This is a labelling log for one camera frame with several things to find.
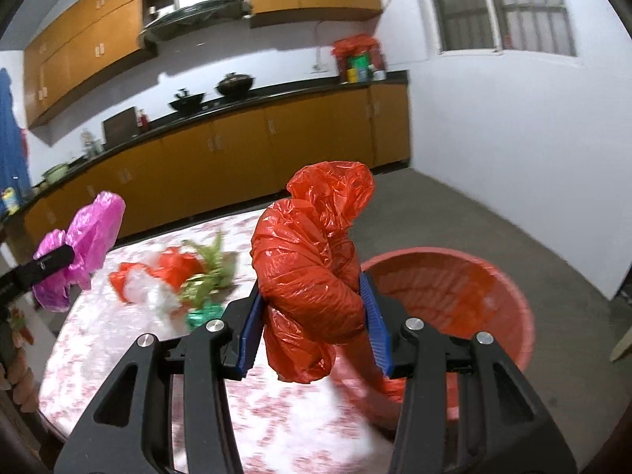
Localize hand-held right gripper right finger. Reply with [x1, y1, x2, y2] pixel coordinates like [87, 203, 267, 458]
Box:
[359, 274, 578, 474]

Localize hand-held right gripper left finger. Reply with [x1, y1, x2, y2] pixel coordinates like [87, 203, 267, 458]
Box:
[53, 281, 267, 474]

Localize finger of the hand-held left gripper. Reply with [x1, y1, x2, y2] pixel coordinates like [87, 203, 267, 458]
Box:
[0, 246, 76, 302]

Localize pink plastic bag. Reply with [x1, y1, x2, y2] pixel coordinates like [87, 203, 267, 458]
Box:
[32, 191, 126, 313]

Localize red plastic basket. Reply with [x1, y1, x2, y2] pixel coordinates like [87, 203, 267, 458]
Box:
[331, 246, 536, 430]

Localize person's left hand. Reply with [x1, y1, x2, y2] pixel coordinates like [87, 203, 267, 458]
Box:
[5, 355, 36, 412]

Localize green foil wrapper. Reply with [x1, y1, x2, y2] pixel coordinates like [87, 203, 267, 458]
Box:
[186, 303, 224, 333]

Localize floral tablecloth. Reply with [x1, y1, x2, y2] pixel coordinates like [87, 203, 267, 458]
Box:
[38, 205, 410, 474]

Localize blue hanging cloth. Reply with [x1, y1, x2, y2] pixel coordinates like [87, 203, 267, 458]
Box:
[0, 66, 30, 198]

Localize brown cutting board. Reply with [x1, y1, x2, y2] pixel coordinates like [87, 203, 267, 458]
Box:
[103, 107, 138, 148]

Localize wooden base cabinets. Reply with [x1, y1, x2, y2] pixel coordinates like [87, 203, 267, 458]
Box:
[22, 83, 412, 248]

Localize cardboard piece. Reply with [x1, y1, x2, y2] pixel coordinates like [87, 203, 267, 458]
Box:
[609, 326, 632, 362]

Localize black kitchen countertop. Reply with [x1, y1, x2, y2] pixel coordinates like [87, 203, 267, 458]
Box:
[20, 70, 410, 213]

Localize black wok with lid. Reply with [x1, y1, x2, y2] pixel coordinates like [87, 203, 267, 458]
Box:
[214, 73, 256, 98]

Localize red bag of containers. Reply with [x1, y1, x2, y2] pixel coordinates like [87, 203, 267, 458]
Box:
[332, 34, 386, 82]

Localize steel range hood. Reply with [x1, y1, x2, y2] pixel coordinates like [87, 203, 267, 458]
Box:
[138, 0, 252, 45]

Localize barred window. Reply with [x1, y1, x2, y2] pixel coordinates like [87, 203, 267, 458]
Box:
[425, 0, 578, 57]

